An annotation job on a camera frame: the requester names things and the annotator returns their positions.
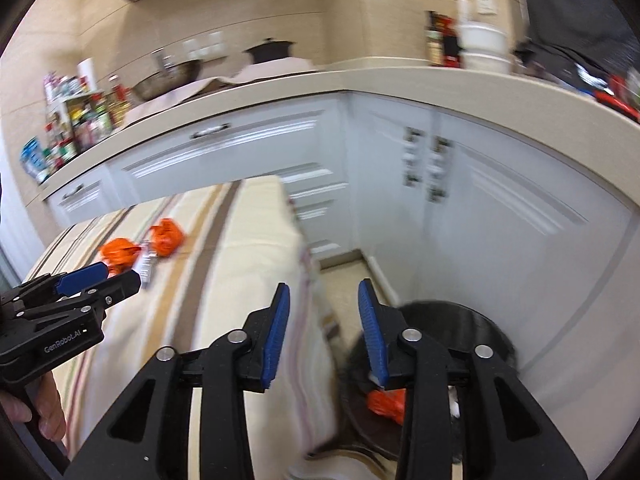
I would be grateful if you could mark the white wall socket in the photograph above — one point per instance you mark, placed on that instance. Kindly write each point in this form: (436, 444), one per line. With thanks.
(484, 4)
(192, 48)
(215, 43)

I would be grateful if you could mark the orange knotted plastic bag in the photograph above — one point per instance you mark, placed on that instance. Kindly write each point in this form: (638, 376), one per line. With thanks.
(385, 405)

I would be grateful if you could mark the white lidded container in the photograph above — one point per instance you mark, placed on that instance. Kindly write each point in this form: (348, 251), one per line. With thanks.
(479, 37)
(485, 61)

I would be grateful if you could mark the steel wok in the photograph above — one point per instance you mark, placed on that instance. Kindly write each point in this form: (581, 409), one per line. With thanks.
(165, 80)

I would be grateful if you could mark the stacked lower cabinet drawers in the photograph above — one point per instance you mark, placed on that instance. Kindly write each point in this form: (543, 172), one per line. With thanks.
(320, 210)

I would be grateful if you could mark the dark glass oil bottle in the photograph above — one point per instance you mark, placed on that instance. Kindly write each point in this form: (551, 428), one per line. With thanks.
(434, 42)

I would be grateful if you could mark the wide white cabinet door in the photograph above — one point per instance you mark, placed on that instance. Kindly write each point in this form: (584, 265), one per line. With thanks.
(525, 240)

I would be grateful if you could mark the blue snack packet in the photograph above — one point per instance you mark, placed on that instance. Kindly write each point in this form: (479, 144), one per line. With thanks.
(34, 157)

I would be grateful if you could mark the wide white cabinet drawer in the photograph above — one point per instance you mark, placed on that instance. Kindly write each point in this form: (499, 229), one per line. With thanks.
(250, 150)

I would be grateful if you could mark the dark grey hanging cloth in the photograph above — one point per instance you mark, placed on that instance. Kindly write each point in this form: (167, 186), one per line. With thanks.
(575, 5)

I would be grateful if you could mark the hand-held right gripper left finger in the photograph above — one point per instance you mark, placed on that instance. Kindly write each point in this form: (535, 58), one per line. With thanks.
(275, 330)

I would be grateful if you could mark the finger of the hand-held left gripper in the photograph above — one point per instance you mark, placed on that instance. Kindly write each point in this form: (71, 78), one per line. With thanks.
(82, 275)
(117, 287)

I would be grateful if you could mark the narrow white cabinet door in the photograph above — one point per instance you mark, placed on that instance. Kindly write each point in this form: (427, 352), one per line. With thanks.
(380, 210)

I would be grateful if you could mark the striped tablecloth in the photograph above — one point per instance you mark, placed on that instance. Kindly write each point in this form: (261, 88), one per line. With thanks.
(225, 260)

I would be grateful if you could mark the large orange wrapper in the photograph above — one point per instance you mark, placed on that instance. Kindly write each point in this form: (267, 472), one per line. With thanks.
(120, 252)

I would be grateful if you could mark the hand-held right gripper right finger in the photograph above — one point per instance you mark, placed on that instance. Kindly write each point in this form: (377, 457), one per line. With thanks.
(372, 330)

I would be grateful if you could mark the beige stove cover cloth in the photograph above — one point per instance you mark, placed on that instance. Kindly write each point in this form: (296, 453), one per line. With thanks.
(270, 67)

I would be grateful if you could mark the trash bin with black liner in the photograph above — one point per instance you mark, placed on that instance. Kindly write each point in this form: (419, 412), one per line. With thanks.
(450, 325)

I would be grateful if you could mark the small orange wrapper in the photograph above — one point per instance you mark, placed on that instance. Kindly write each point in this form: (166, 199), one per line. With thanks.
(167, 237)

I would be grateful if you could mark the cluster of condiment bottles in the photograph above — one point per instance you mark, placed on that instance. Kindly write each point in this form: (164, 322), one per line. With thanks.
(85, 120)

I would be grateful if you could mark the small white cabinet drawer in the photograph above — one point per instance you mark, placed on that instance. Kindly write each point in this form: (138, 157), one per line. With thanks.
(92, 205)

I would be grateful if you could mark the yellow cooking oil bottle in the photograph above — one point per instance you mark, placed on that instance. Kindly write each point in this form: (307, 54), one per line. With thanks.
(119, 102)

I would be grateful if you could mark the silver foil wrapper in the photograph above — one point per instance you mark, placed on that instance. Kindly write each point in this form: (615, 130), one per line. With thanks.
(146, 265)

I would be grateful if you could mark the red label sauce bottle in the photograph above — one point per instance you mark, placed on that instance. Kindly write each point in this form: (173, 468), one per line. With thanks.
(451, 42)

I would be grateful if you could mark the black pot with lid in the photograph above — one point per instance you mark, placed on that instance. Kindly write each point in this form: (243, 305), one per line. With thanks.
(267, 51)

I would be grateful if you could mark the white spice rack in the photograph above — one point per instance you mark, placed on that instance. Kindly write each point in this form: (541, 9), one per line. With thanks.
(57, 107)

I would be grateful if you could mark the person's left hand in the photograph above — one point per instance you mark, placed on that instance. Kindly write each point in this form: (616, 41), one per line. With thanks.
(50, 410)

